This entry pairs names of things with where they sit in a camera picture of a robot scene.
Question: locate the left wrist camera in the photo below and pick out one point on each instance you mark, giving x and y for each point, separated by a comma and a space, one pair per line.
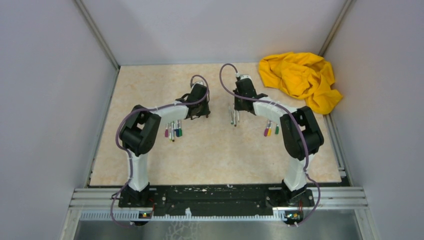
198, 80

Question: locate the yellow crumpled cloth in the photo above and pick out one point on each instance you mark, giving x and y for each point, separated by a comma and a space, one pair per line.
302, 76

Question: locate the white cable duct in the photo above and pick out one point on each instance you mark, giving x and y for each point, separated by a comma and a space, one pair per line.
138, 216

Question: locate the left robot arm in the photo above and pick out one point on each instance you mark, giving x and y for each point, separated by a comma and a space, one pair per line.
139, 129

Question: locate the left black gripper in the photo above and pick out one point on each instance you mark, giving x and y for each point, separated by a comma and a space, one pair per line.
206, 110

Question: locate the left corner aluminium post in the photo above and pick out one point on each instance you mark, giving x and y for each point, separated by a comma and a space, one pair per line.
91, 24

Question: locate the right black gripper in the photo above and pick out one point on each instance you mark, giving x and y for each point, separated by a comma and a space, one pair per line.
237, 106

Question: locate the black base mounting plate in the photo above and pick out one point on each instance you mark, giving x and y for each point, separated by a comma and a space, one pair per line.
213, 209

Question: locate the right corner aluminium post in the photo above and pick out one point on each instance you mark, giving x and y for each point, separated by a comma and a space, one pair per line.
347, 5

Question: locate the corner aluminium post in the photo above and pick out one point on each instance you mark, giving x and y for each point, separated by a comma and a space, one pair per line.
347, 5
91, 24

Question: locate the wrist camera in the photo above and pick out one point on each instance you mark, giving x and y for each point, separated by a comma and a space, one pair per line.
241, 77
198, 80

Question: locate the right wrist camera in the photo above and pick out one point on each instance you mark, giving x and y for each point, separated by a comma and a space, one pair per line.
241, 77

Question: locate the aluminium frame rail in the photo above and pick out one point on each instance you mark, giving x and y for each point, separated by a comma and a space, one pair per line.
324, 197

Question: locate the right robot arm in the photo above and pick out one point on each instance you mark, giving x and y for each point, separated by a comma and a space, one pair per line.
302, 136

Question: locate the green long nib marker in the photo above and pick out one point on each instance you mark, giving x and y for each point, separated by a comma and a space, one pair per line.
231, 115

